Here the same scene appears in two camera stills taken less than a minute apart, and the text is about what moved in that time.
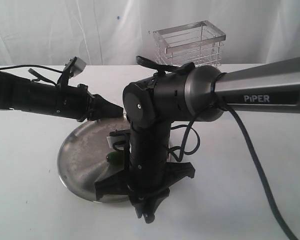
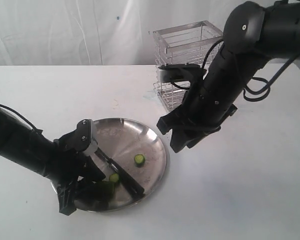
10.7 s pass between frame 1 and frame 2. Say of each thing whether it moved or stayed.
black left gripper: moved
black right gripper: moved
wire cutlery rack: stayed
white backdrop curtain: stayed
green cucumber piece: moved
